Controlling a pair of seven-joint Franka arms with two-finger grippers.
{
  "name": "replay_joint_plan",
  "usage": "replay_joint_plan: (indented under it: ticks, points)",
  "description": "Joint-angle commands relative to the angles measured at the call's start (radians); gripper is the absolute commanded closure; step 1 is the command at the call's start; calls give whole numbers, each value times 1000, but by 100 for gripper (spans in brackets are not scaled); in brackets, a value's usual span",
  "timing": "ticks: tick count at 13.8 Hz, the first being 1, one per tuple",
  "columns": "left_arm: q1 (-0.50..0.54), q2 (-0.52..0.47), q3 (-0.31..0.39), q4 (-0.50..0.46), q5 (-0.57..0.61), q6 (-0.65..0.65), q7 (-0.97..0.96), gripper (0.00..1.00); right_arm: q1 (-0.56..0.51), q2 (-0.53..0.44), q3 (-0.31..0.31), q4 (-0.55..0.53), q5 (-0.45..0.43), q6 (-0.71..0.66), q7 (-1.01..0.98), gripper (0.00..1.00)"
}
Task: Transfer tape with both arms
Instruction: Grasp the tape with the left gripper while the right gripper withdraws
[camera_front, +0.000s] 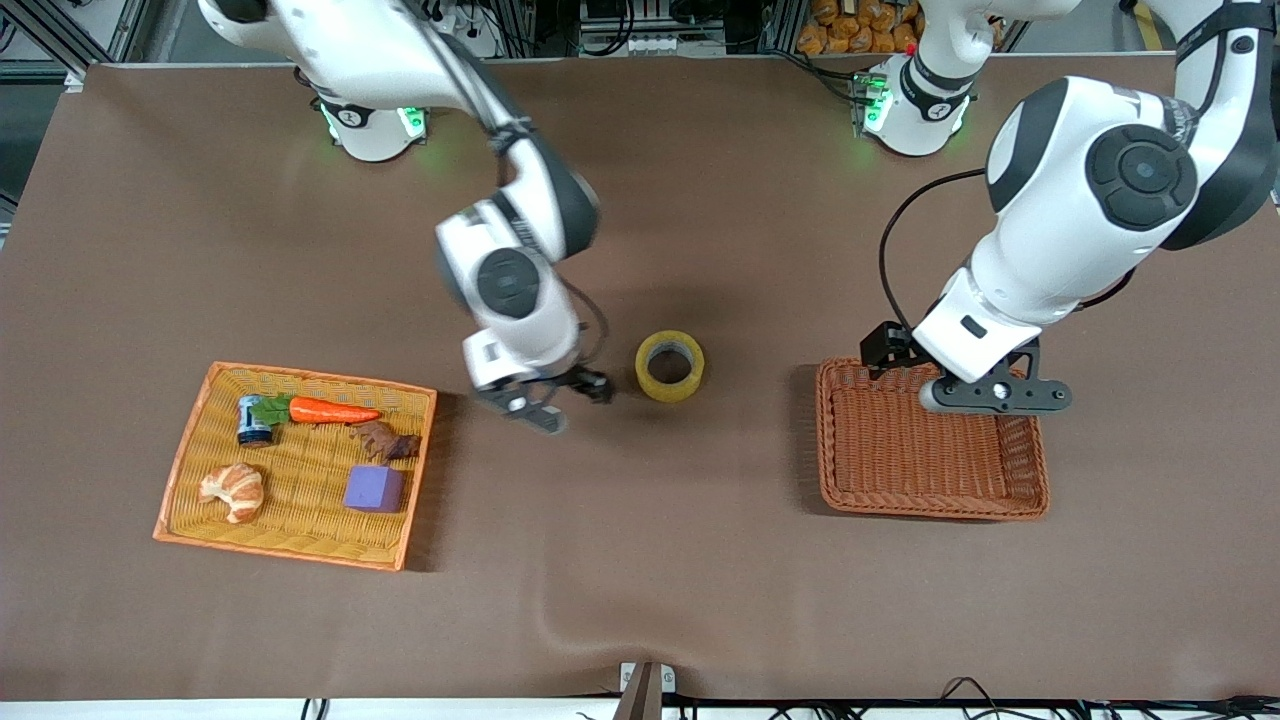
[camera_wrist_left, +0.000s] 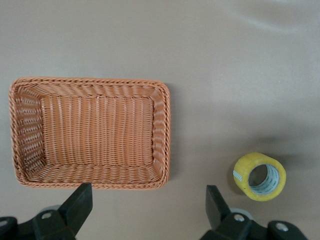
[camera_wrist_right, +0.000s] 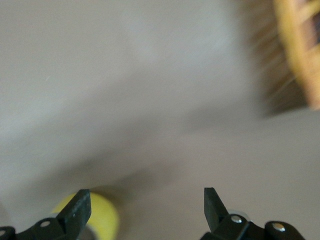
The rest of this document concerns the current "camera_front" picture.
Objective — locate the brown pinecone toy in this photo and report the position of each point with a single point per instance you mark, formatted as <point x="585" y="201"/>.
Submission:
<point x="385" y="442"/>

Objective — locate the metal table bracket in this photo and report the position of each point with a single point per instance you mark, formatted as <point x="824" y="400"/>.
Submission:
<point x="630" y="675"/>

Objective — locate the brown wicker basket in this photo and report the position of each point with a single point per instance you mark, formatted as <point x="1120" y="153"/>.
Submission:
<point x="920" y="470"/>

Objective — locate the white power strip with plugs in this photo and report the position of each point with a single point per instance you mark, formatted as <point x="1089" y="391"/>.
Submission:
<point x="475" y="40"/>

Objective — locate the small blue can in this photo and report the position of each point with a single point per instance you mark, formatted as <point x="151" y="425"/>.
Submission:
<point x="252" y="432"/>

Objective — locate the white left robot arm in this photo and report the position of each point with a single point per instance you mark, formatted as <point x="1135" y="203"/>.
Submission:
<point x="1080" y="200"/>

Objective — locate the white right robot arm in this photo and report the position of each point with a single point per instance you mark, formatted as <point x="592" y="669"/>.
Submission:
<point x="350" y="50"/>

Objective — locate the box of orange snacks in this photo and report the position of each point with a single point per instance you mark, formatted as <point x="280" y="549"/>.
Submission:
<point x="850" y="30"/>

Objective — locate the yellow woven tray orange rim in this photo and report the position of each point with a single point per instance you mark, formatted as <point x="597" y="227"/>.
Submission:
<point x="300" y="450"/>

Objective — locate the orange toy carrot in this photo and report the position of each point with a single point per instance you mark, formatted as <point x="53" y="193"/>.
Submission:
<point x="330" y="411"/>

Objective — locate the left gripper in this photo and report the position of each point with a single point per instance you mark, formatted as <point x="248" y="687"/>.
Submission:
<point x="884" y="346"/>

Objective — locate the toy croissant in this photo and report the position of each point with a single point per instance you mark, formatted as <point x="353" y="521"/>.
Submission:
<point x="235" y="490"/>

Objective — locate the purple cube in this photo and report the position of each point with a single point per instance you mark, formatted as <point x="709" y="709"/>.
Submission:
<point x="372" y="490"/>

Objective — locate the aluminium frame profile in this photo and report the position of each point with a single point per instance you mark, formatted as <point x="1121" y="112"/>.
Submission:
<point x="100" y="25"/>

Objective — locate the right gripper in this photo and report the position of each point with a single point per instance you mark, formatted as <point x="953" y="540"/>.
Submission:
<point x="588" y="381"/>

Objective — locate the brown table cloth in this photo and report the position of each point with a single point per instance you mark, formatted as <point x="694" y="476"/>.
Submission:
<point x="700" y="550"/>

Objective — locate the clear yellowish tape roll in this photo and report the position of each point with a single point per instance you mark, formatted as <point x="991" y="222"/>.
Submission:
<point x="650" y="385"/>

